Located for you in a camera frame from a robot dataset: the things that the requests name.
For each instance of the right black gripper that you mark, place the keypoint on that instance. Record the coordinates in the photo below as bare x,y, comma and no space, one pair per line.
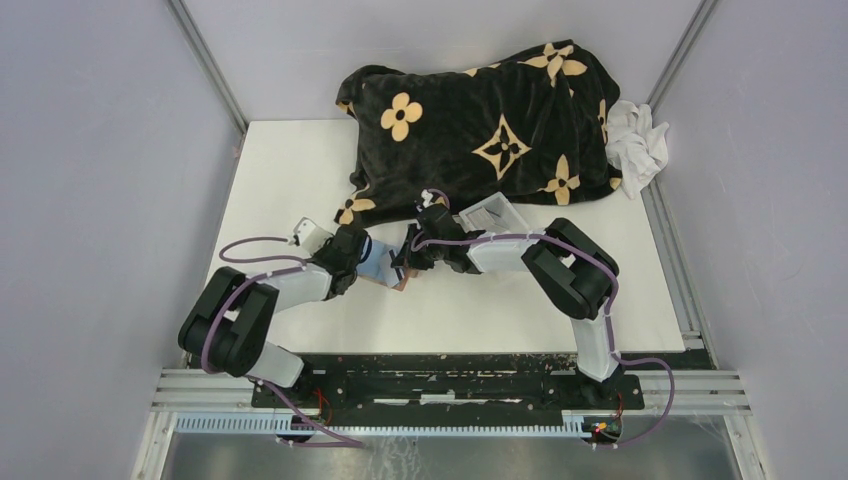
407,256

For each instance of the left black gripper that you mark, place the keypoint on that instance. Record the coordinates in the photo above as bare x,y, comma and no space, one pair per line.
321,252

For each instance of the tan leather card holder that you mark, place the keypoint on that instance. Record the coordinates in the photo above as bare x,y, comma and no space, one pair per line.
377,264

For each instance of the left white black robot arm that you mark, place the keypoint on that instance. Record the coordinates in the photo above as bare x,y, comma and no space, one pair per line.
227,327

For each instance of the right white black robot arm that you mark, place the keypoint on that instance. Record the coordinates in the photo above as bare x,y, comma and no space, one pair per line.
577,276

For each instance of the stack of credit cards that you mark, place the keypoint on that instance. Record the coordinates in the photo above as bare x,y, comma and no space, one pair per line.
489,220

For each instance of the white plastic card tray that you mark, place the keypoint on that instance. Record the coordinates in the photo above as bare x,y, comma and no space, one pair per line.
497,202

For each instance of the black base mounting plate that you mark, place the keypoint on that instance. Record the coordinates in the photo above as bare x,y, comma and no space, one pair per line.
455,390

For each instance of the black floral plush blanket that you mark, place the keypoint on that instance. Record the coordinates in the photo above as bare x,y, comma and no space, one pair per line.
532,126

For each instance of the white crumpled cloth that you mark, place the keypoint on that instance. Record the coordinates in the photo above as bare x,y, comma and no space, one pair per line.
636,146

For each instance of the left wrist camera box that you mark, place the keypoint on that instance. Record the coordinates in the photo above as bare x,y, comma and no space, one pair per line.
310,236

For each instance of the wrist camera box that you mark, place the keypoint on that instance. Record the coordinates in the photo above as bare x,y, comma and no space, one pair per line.
430,197
310,236

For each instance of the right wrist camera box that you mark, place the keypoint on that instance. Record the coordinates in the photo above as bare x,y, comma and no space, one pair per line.
430,197

